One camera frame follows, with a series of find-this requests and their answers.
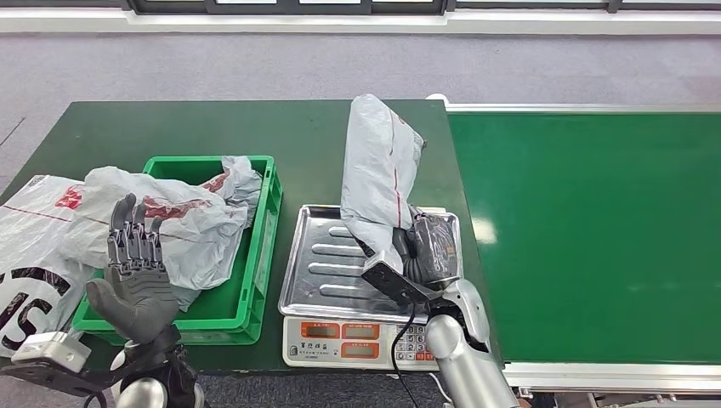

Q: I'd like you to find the grey courier package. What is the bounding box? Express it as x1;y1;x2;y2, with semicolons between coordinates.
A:
340;93;428;275

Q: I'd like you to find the small grey crumpled courier bag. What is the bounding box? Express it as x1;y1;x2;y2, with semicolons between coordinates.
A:
202;155;264;230

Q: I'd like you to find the green plastic crate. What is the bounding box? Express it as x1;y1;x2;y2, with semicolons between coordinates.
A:
71;155;284;346

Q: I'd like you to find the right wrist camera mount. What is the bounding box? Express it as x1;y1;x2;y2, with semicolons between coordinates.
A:
360;250;447;318

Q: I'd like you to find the white scale cable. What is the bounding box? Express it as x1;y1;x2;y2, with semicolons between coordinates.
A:
429;371;451;402

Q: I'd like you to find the green conveyor belt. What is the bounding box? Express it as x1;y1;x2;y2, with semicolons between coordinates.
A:
427;93;721;395

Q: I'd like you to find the steel scale tray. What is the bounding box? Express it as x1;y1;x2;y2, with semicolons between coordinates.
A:
278;203;467;328

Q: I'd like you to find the white courier bag black print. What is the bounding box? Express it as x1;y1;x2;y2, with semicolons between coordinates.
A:
0;174;98;360

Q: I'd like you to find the large grey crumpled courier bag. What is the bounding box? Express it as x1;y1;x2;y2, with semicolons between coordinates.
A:
61;165;250;312

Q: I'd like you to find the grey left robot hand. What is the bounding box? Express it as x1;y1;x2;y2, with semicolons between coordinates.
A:
85;193;182;344

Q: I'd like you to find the black camera cable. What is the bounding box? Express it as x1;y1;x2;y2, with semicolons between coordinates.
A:
389;303;423;408

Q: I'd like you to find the white window sill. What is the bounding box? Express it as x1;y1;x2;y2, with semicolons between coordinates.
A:
0;8;721;37

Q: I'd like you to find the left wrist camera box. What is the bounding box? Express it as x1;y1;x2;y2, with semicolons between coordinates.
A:
0;331;114;399

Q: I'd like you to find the white electronic scale body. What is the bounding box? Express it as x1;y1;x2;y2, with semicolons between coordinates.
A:
281;314;441;373

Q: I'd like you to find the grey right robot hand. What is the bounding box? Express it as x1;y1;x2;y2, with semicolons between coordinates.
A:
391;212;461;292

